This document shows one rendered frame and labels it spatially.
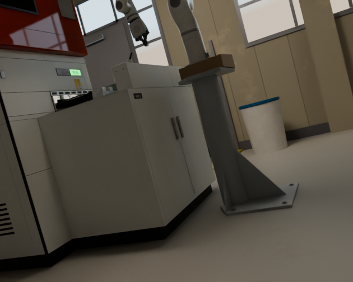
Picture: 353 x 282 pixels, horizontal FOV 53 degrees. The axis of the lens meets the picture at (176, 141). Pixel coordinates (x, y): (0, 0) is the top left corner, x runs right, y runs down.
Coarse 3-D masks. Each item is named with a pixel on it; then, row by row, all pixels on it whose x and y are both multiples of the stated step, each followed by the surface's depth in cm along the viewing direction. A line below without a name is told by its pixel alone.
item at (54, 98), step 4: (52, 96) 219; (56, 96) 222; (60, 96) 225; (64, 96) 229; (68, 96) 233; (72, 96) 236; (52, 100) 220; (56, 100) 221; (56, 104) 220; (56, 108) 220; (60, 108) 223; (64, 108) 227
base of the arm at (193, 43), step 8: (192, 32) 208; (200, 32) 212; (184, 40) 211; (192, 40) 208; (200, 40) 210; (192, 48) 209; (200, 48) 209; (192, 56) 210; (200, 56) 209; (208, 56) 211
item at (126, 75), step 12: (120, 72) 187; (132, 72) 189; (144, 72) 202; (156, 72) 217; (168, 72) 234; (120, 84) 188; (132, 84) 186; (144, 84) 198; (156, 84) 213; (168, 84) 229
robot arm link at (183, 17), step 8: (168, 0) 203; (176, 0) 200; (184, 0) 201; (176, 8) 202; (184, 8) 202; (176, 16) 206; (184, 16) 205; (192, 16) 207; (176, 24) 211; (184, 24) 208; (192, 24) 208; (184, 32) 209
